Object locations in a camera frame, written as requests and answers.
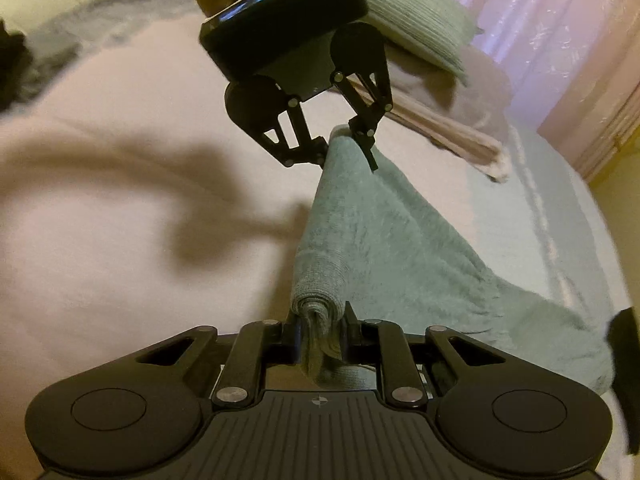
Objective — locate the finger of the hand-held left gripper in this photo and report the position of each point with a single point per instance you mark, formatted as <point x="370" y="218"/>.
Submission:
<point x="295" y="135"/>
<point x="367" y="115"/>

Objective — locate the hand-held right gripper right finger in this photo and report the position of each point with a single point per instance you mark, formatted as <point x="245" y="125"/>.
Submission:
<point x="350" y="344"/>

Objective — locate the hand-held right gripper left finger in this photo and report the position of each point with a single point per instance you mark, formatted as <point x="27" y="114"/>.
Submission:
<point x="293" y="345"/>

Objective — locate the green-grey towel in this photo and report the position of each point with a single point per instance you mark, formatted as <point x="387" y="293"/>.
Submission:
<point x="390" y="240"/>

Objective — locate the beige pink folded blanket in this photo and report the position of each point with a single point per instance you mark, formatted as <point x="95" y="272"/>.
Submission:
<point x="450" y="130"/>

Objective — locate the green ribbed pillow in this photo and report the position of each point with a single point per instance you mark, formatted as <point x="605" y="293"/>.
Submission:
<point x="415" y="20"/>

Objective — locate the pink curtain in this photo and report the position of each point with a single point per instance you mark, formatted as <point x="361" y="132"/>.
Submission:
<point x="550" y="35"/>

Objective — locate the black folded cloth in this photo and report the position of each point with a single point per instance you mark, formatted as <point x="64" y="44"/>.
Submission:
<point x="624" y="360"/>

